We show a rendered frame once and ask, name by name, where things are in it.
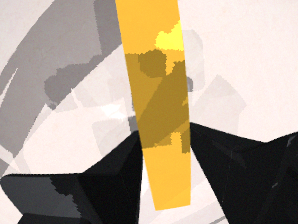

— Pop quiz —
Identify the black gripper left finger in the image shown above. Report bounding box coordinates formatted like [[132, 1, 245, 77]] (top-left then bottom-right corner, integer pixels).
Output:
[[0, 131, 144, 224]]

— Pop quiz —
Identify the yellow bar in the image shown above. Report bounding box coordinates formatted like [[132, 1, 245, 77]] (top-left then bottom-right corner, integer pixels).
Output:
[[116, 0, 192, 210]]

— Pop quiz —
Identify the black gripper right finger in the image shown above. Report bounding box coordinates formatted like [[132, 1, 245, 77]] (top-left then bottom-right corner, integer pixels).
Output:
[[189, 123, 298, 224]]

